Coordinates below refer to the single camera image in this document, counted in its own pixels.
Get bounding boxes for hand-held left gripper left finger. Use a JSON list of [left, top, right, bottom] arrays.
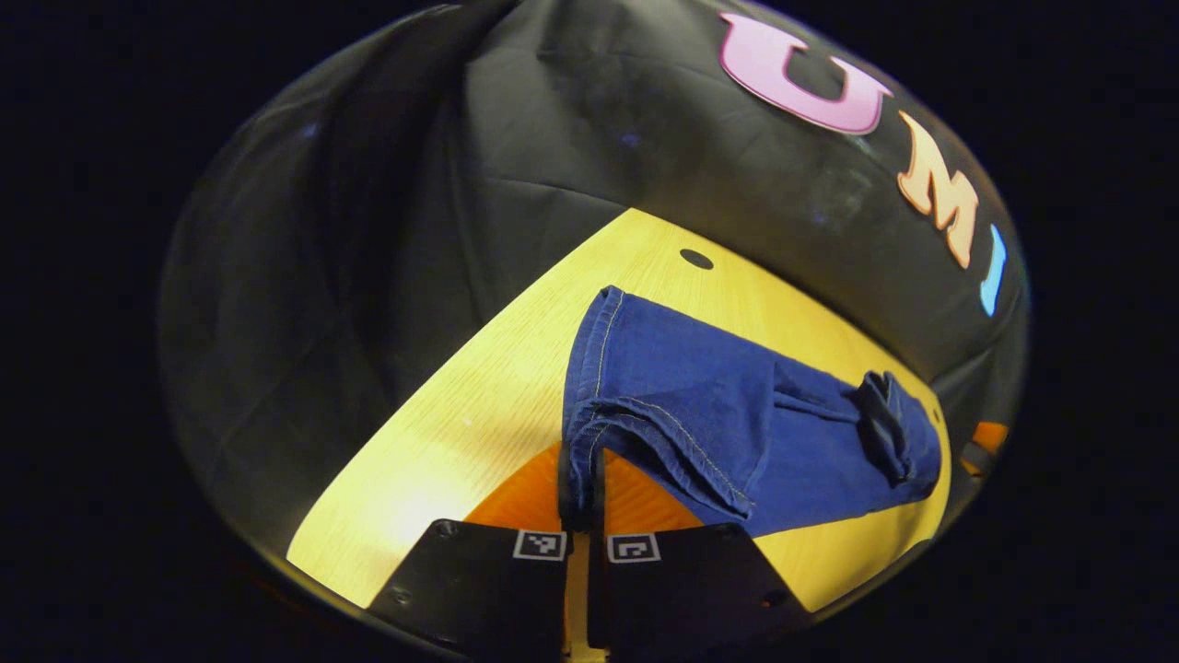
[[367, 440, 590, 659]]

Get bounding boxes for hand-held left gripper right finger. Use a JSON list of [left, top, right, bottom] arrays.
[[588, 448, 816, 659]]

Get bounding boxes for blue denim jeans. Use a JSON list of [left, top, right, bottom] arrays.
[[560, 285, 944, 538]]

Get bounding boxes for black backdrop cloth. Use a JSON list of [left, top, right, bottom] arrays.
[[157, 0, 1031, 590]]

